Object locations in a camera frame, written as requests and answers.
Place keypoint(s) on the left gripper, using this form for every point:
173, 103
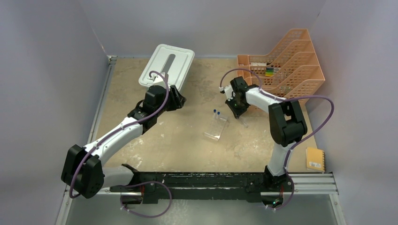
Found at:
177, 101

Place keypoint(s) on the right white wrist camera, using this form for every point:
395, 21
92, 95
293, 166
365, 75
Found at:
227, 91

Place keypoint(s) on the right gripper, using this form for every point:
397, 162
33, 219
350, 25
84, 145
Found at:
237, 113

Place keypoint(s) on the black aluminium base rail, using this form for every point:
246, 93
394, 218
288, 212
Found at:
252, 187

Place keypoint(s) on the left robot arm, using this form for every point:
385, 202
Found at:
83, 168

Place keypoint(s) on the white plastic bin lid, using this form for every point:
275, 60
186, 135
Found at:
173, 61

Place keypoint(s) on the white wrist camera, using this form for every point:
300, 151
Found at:
227, 91
160, 80

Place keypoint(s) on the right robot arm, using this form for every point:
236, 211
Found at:
286, 123

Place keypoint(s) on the clear acrylic tube rack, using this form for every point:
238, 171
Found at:
216, 127

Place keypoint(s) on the orange plastic file organizer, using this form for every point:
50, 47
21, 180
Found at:
300, 72

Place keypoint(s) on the yellow spiral notebook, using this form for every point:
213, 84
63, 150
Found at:
315, 160

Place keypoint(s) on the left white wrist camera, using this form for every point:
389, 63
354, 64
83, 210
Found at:
160, 80

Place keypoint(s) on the markers in organizer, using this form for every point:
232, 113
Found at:
270, 71

